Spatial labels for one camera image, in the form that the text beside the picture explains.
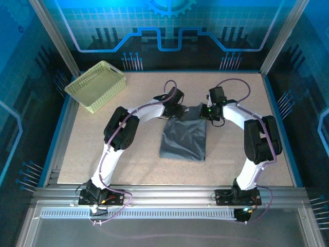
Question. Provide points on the grey t-shirt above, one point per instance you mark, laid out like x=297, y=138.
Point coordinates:
x=185, y=139

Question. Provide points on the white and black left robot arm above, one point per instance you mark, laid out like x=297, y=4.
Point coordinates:
x=149, y=112

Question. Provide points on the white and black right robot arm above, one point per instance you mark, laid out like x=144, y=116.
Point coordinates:
x=236, y=115

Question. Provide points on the green plastic basket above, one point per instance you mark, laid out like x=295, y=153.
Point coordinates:
x=95, y=87

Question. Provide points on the black controller box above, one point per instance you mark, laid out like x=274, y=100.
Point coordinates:
x=241, y=217
x=101, y=213

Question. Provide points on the aluminium frame post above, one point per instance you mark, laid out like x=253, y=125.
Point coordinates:
x=280, y=38
x=55, y=38

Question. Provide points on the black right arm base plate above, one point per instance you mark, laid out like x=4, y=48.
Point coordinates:
x=221, y=198

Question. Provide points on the aluminium mounting rail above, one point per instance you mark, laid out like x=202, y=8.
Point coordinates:
x=167, y=195

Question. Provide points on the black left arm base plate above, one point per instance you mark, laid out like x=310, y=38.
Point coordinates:
x=118, y=193

